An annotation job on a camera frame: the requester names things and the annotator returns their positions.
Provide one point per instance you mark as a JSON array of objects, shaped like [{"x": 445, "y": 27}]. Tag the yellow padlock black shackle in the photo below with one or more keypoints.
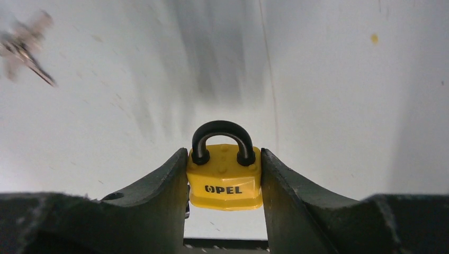
[{"x": 224, "y": 169}]

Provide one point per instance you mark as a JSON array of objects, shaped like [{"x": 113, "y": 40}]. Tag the silver key bunch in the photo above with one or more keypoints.
[{"x": 20, "y": 42}]

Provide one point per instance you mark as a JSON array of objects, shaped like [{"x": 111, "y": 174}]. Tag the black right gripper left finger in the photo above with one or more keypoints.
[{"x": 145, "y": 217}]

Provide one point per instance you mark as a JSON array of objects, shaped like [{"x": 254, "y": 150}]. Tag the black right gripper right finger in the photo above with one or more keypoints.
[{"x": 304, "y": 217}]

